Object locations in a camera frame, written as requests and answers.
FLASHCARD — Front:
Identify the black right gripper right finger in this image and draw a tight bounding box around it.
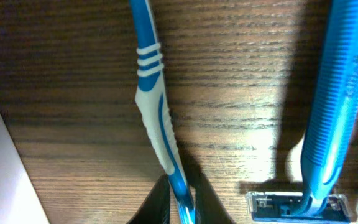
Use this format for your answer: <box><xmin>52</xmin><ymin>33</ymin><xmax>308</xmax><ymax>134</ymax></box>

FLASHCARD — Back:
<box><xmin>195</xmin><ymin>174</ymin><xmax>234</xmax><ymax>224</ymax></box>

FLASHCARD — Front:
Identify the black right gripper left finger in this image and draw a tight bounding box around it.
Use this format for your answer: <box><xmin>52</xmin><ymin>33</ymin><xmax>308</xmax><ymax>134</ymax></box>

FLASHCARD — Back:
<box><xmin>127</xmin><ymin>175</ymin><xmax>170</xmax><ymax>224</ymax></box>

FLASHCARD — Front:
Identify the blue white toothbrush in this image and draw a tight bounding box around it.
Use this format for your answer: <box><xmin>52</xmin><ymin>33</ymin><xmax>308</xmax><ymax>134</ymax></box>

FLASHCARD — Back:
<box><xmin>129</xmin><ymin>0</ymin><xmax>196</xmax><ymax>224</ymax></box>

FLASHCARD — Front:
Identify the white cardboard box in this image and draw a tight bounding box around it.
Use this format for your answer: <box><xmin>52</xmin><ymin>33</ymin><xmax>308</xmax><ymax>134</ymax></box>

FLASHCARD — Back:
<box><xmin>0</xmin><ymin>114</ymin><xmax>49</xmax><ymax>223</ymax></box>

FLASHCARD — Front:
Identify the blue disposable razor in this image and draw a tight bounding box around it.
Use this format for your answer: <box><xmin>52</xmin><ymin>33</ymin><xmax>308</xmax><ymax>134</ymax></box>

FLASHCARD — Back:
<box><xmin>247</xmin><ymin>0</ymin><xmax>358</xmax><ymax>223</ymax></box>

